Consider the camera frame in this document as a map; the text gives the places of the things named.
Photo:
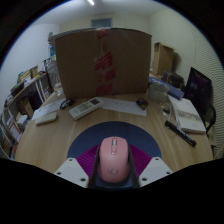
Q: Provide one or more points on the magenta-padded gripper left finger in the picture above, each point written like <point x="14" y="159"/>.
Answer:
<point x="71" y="171"/>

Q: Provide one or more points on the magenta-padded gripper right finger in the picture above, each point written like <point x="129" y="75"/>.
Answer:
<point x="153" y="170"/>

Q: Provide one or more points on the pink computer mouse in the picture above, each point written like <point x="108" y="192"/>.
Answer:
<point x="113" y="160"/>

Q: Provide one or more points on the blue mouse pad, black wrist rest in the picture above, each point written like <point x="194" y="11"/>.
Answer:
<point x="113" y="130"/>

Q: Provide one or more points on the black marker pen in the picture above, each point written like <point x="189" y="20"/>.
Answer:
<point x="180" y="132"/>

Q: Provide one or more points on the small white flat device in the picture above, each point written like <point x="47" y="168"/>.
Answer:
<point x="46" y="118"/>

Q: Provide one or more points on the white book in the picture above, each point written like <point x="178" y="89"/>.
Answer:
<point x="188" y="115"/>

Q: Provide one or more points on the white paper sheet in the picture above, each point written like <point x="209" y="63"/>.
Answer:
<point x="123" y="106"/>
<point x="46" y="109"/>

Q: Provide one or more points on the black eyeglasses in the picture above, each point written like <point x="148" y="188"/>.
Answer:
<point x="66" y="103"/>

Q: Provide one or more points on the clear round plastic container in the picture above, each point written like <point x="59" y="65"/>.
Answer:
<point x="157" y="92"/>

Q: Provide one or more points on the blue book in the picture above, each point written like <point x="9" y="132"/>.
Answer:
<point x="173" y="90"/>

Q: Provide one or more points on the shelf unit with books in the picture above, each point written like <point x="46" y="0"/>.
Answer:
<point x="23" y="96"/>

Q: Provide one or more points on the black office chair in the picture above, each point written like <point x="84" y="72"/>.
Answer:
<point x="198" y="88"/>

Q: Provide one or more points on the large brown cardboard box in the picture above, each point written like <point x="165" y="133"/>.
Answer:
<point x="80" y="63"/>

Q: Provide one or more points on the tall open cardboard box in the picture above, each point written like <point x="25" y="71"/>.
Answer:
<point x="163" y="58"/>

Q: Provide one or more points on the ceiling tube light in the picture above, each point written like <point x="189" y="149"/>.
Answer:
<point x="91" y="2"/>

